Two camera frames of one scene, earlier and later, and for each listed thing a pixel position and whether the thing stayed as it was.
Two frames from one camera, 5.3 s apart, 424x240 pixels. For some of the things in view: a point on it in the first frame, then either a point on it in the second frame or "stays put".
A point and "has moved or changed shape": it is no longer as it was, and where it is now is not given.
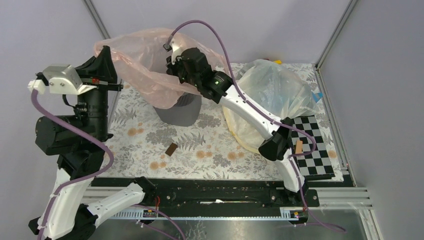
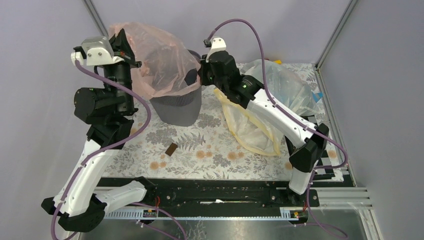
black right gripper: x=171 y=68 to x=202 y=72
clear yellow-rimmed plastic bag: x=276 y=88 stays put
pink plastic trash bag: x=141 y=58 has moved or changed shape
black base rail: x=219 y=194 stays put
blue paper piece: x=317 y=96 stays put
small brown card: x=171 y=149 stays put
